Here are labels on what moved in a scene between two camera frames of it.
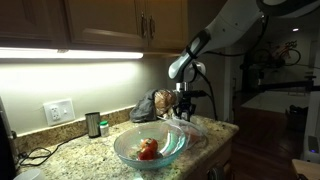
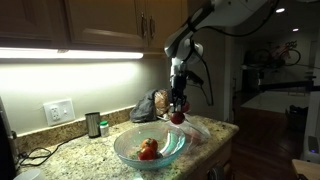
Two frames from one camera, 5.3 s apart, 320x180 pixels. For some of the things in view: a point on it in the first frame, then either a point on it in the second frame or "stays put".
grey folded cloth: (144, 111) stays put
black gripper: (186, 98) -> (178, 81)
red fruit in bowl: (149, 144) stays put
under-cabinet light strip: (11, 53) stays put
